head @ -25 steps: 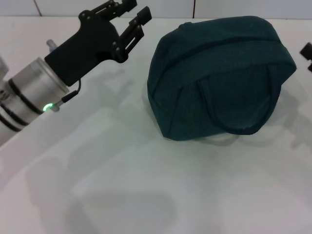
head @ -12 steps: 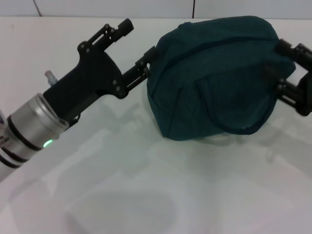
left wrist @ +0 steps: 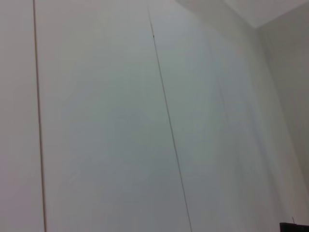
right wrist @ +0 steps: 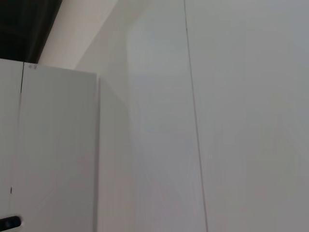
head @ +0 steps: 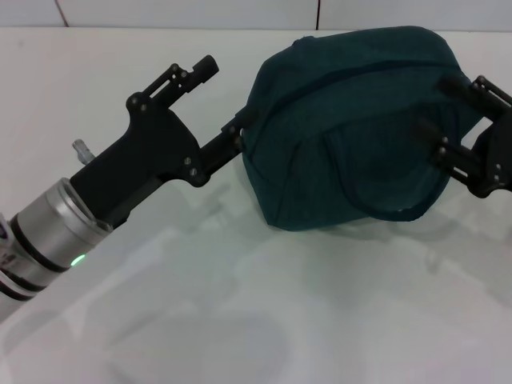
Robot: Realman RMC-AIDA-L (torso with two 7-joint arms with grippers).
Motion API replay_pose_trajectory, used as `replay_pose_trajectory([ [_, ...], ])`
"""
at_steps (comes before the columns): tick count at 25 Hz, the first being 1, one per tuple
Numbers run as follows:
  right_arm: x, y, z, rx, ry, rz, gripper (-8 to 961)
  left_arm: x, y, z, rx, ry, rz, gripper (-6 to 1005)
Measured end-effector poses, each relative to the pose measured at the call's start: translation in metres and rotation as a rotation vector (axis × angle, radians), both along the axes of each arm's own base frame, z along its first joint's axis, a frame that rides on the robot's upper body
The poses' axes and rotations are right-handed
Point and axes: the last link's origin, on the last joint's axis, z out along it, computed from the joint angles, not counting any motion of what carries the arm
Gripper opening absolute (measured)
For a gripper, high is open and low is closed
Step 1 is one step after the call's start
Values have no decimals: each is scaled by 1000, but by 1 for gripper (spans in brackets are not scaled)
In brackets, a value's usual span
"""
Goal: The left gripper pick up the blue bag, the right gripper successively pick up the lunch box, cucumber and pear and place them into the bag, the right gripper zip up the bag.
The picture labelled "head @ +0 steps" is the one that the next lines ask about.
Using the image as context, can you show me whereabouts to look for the dark teal fabric bag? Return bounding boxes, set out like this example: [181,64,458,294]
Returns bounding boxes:
[238,25,482,234]

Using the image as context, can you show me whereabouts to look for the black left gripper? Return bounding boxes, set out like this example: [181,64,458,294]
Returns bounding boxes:
[70,55,259,230]

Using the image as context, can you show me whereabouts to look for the silver left gripper plug stub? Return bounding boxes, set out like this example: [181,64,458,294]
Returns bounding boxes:
[71,138,95,165]

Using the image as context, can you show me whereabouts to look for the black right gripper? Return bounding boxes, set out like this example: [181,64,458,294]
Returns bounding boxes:
[411,74,512,199]

